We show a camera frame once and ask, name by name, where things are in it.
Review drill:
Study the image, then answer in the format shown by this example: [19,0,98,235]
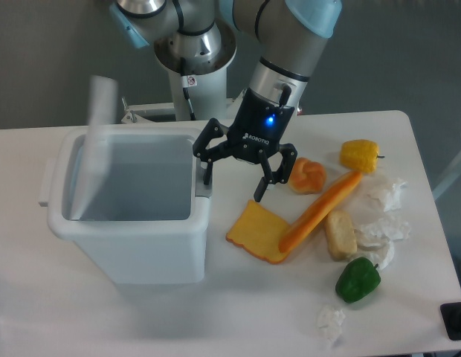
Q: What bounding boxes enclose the long orange baguette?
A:
[278,171,363,253]

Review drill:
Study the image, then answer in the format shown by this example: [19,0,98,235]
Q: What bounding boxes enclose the white plastic trash can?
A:
[47,125,211,284]

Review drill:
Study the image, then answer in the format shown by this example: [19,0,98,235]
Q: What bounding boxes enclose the yellow toast slice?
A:
[226,200,290,264]

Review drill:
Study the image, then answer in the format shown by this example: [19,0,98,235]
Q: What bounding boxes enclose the small crumpled white tissue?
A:
[317,305,346,345]

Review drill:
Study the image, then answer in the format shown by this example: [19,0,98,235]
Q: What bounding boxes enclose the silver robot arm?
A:
[110,1,342,201]

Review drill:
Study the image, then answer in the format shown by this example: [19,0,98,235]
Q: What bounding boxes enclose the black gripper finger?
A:
[193,118,236,185]
[254,144,297,202]

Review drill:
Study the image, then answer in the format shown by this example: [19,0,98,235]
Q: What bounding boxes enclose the grey trash can push button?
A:
[195,158,213,199]

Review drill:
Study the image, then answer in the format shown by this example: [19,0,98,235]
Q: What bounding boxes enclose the crumpled white tissue upper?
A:
[367,178,407,213]

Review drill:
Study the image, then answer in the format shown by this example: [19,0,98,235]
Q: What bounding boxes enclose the crumpled white tissue middle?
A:
[349,214,411,271]

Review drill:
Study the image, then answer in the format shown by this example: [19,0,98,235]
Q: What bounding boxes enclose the black device at edge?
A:
[440,302,461,341]

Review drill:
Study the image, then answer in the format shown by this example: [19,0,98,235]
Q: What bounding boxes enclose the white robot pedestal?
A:
[167,68,227,121]

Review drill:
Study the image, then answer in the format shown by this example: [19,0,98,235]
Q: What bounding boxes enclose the beige bread block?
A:
[325,210,358,261]

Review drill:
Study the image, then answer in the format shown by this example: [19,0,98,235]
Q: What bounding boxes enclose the white metal base frame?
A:
[120,87,304,125]

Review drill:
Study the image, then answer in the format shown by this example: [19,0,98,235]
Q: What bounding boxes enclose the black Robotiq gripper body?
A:
[226,89,294,164]

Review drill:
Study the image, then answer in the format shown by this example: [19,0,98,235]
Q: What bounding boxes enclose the yellow corn cob piece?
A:
[339,139,384,174]

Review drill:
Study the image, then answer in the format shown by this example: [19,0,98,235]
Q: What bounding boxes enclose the green bell pepper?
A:
[335,257,381,303]

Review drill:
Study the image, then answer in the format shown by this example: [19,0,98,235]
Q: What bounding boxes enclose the white trash can lid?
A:
[71,76,118,220]

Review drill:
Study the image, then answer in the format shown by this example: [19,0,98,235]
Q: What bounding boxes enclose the round bread roll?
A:
[288,157,326,194]

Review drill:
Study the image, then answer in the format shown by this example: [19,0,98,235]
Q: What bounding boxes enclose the black cable on pedestal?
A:
[180,57,197,121]

